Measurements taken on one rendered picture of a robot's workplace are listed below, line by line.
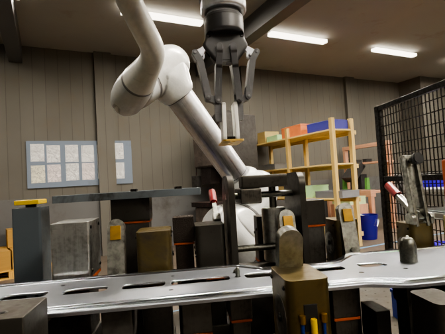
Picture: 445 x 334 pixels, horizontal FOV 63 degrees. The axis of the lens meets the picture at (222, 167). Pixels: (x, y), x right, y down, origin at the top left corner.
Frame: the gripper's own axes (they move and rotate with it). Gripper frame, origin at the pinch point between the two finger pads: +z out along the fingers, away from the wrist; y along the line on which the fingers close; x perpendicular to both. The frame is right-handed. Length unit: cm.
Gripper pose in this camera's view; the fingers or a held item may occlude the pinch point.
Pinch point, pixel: (229, 122)
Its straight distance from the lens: 69.0
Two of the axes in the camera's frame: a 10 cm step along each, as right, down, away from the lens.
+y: -9.9, 0.5, -1.2
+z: 0.6, 10.0, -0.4
